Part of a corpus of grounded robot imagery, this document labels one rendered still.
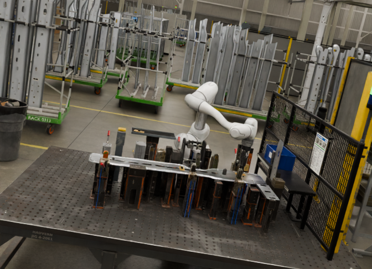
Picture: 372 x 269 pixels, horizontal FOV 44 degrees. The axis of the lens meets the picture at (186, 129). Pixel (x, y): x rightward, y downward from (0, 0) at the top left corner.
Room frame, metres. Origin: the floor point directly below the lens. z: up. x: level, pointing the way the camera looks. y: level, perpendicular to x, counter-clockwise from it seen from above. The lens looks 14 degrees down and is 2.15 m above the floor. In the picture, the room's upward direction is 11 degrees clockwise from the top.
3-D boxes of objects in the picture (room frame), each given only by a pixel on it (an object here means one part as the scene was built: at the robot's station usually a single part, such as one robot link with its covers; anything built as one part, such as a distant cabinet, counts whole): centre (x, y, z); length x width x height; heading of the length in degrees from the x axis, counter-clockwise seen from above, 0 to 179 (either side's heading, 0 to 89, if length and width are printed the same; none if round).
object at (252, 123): (3.47, -0.48, 1.40); 0.13 x 0.11 x 0.16; 146
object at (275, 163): (3.51, -0.75, 1.17); 0.12 x 0.01 x 0.34; 10
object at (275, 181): (3.40, -0.77, 0.88); 0.08 x 0.08 x 0.36; 10
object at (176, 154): (3.59, 0.04, 0.89); 0.13 x 0.11 x 0.38; 10
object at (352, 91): (5.45, -1.92, 1.00); 1.34 x 0.14 x 2.00; 2
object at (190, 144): (3.62, -0.09, 0.94); 0.18 x 0.13 x 0.49; 100
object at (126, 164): (3.39, -0.01, 1.00); 1.38 x 0.22 x 0.02; 100
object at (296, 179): (3.75, -0.88, 1.02); 0.90 x 0.22 x 0.03; 10
